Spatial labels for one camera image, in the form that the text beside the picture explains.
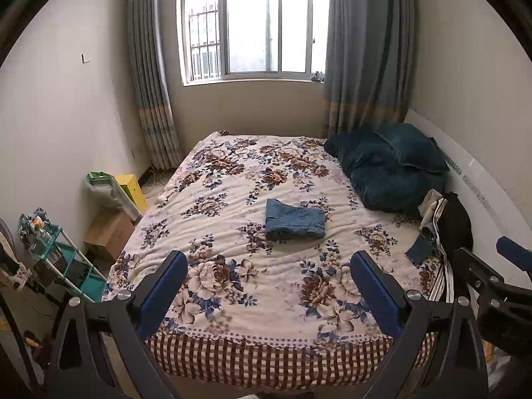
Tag plastic bag with green box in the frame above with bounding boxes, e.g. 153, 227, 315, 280
86, 172, 142, 222

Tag window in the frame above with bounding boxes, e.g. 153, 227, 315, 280
177, 0, 332, 86

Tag teal shelf rack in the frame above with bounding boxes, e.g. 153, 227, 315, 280
19, 224, 107, 304

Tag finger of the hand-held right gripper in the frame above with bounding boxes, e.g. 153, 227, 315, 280
452, 247, 510, 300
496, 236, 532, 274

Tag small blue denim cloth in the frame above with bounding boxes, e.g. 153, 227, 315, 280
405, 235, 437, 265

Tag black garment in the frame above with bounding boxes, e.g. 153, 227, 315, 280
436, 192, 474, 260

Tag floor cables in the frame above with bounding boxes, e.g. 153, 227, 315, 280
140, 165, 172, 194

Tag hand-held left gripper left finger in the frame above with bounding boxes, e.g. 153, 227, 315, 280
44, 250, 189, 399

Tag floral blanket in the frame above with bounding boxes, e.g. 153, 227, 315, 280
102, 131, 447, 391

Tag white headboard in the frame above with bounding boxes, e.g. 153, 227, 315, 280
404, 108, 532, 294

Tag white striped garment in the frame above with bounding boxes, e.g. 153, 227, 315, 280
418, 189, 457, 304

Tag white fan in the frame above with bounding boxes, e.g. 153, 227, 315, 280
0, 217, 18, 260

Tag grey striped curtain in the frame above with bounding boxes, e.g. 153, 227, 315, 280
322, 0, 416, 140
126, 0, 184, 170

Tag blue denim pants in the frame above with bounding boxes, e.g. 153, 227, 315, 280
265, 199, 327, 242

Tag clutter on shelf rack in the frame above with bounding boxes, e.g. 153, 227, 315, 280
17, 207, 54, 242

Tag small dark teal pillow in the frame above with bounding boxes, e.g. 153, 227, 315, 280
375, 122, 451, 174

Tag cardboard box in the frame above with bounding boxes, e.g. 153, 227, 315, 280
84, 210, 136, 261

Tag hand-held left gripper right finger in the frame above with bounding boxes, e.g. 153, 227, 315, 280
350, 251, 489, 399

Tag yellow box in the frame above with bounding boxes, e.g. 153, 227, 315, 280
114, 174, 149, 213

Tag large dark teal quilt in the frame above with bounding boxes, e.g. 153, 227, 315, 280
324, 127, 450, 218

